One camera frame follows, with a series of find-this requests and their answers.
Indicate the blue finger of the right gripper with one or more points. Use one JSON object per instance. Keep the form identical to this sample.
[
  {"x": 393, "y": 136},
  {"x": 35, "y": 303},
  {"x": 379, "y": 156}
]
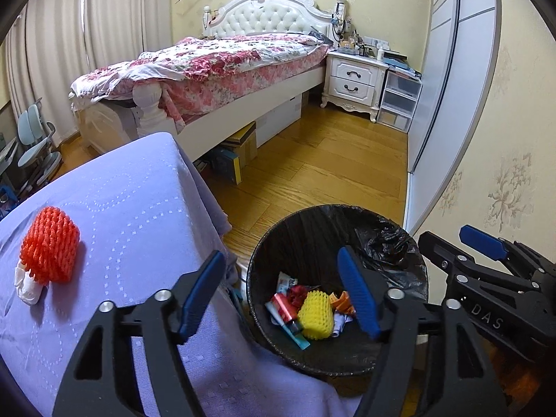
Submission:
[
  {"x": 445, "y": 256},
  {"x": 484, "y": 240}
]

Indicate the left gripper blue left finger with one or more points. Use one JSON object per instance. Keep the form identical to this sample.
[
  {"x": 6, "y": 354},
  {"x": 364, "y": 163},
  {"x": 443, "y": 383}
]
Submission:
[{"x": 100, "y": 378}]

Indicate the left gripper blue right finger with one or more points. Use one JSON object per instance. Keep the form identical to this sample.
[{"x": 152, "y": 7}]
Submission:
[{"x": 459, "y": 380}]

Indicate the white paper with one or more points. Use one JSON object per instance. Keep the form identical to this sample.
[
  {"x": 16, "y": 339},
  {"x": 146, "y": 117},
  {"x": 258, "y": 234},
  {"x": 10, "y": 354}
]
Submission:
[{"x": 340, "y": 320}]

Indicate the orange paper piece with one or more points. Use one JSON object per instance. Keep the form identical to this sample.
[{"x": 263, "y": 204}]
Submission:
[{"x": 342, "y": 304}]

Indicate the red cylindrical can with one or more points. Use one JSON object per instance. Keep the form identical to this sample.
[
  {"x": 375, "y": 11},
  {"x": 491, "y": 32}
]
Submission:
[{"x": 287, "y": 313}]

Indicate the yellow foam fruit net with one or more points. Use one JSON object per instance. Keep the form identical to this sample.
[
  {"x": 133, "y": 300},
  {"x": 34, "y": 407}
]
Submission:
[{"x": 316, "y": 316}]

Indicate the teal white tube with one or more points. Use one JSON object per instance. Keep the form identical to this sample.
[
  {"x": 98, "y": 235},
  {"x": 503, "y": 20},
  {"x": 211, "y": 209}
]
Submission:
[{"x": 298, "y": 339}]

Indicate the red foam fruit net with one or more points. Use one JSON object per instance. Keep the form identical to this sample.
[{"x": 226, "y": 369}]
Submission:
[{"x": 49, "y": 249}]

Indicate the white tissue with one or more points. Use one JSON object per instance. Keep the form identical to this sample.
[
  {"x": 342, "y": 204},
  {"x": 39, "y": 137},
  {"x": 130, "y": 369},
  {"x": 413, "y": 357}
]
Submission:
[{"x": 27, "y": 289}]

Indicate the black lined trash bin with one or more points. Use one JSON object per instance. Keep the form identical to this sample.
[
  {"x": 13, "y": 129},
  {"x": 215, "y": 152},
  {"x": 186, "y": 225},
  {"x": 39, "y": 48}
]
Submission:
[{"x": 304, "y": 245}]

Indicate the purple tablecloth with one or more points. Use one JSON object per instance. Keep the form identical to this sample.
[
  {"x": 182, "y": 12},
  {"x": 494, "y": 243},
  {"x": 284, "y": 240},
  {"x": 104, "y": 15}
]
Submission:
[{"x": 145, "y": 217}]

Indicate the plastic drawer unit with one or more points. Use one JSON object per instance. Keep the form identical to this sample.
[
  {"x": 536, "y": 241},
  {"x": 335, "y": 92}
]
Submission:
[{"x": 399, "y": 100}]

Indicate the cardboard box under bed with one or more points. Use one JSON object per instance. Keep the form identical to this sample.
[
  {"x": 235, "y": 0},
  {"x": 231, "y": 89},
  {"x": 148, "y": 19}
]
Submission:
[{"x": 243, "y": 145}]

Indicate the sliding wardrobe door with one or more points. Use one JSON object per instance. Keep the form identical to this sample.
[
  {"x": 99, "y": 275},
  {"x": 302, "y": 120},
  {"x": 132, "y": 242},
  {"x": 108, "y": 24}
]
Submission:
[{"x": 458, "y": 68}]

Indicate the white nightstand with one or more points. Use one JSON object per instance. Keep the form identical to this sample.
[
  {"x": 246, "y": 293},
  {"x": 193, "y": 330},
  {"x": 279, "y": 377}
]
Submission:
[{"x": 353, "y": 83}]

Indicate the white storage box under bed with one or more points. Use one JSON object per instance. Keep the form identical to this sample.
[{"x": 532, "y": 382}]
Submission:
[{"x": 278, "y": 119}]

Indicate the light green desk chair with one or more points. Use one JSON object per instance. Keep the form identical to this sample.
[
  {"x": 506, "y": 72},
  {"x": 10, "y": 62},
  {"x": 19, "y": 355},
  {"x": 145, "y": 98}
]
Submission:
[{"x": 40, "y": 160}]

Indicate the floral pink quilt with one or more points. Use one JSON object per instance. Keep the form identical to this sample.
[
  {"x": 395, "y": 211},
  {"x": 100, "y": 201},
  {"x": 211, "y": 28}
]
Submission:
[{"x": 200, "y": 76}]

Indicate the beige curtains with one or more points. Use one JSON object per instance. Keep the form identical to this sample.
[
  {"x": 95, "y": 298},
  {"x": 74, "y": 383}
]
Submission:
[{"x": 53, "y": 42}]

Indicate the white bed frame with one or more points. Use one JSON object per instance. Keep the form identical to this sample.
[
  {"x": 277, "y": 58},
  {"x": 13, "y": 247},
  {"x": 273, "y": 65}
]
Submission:
[{"x": 108, "y": 124}]

